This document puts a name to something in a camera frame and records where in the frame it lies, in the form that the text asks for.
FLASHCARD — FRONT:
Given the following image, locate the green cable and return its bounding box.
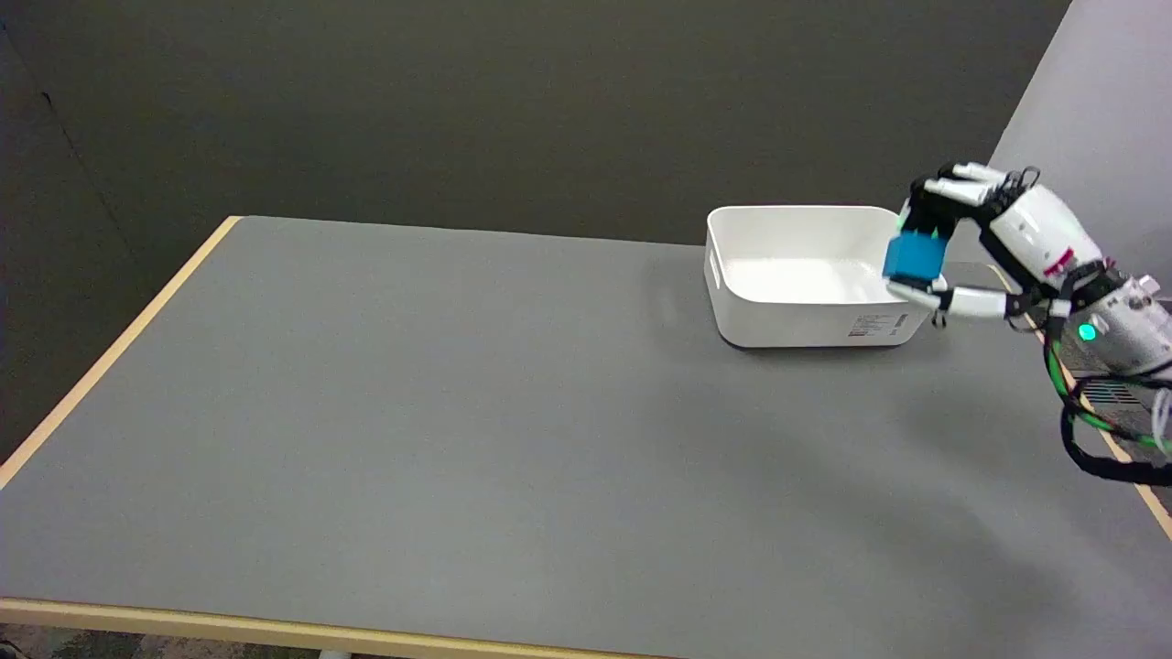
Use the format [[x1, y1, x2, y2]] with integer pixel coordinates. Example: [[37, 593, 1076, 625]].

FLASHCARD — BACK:
[[1049, 340, 1172, 451]]

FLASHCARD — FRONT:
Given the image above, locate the white plastic box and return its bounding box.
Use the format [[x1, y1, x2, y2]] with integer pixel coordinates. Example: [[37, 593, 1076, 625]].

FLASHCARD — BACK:
[[703, 205, 935, 350]]

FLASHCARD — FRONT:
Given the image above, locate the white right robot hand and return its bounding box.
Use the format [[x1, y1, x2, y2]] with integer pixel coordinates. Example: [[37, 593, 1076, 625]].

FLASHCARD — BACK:
[[886, 162, 1111, 327]]

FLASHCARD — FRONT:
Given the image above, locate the blue wooden cube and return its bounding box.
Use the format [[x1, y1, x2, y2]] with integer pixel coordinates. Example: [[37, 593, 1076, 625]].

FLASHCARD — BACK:
[[882, 231, 949, 284]]

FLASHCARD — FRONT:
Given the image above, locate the black cable loop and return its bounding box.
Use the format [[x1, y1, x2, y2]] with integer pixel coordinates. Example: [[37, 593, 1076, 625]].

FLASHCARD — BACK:
[[1045, 311, 1172, 486]]

